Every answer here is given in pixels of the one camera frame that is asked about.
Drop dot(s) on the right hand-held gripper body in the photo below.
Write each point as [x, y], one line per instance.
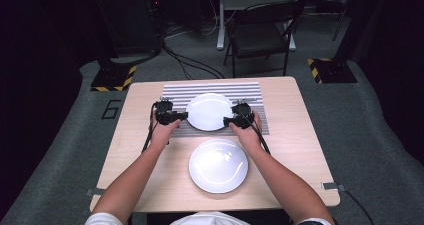
[246, 116]

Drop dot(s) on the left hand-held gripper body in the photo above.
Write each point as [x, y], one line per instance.
[163, 113]

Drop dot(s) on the white round plate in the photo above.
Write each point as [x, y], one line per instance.
[208, 111]
[218, 166]

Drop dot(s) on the person's right hand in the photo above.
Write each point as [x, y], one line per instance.
[250, 138]

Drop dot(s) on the person's left hand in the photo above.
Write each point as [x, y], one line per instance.
[160, 135]

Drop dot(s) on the grey white striped placemat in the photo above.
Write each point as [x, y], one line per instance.
[213, 86]

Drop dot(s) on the black stand base striped tape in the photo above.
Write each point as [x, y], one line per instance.
[111, 78]
[333, 71]

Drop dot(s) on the black folding chair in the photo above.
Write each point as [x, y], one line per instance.
[256, 38]

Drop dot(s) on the person's white shirt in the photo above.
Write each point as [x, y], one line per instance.
[210, 219]

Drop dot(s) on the dark equipment cabinet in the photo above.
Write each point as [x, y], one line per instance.
[133, 18]

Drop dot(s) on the grey tape strip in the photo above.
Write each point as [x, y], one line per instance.
[91, 192]
[331, 186]

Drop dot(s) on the white desk frame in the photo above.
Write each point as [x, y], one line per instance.
[220, 25]

